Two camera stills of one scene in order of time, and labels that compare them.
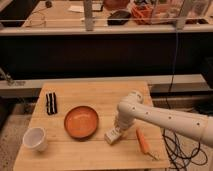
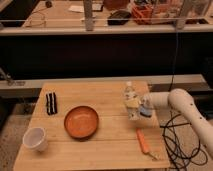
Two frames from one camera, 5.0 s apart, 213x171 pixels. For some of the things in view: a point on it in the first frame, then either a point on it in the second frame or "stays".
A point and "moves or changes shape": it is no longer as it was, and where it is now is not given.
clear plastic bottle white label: (112, 135) moves or changes shape
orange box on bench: (142, 15) stays
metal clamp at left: (9, 80) stays
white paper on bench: (76, 8) stays
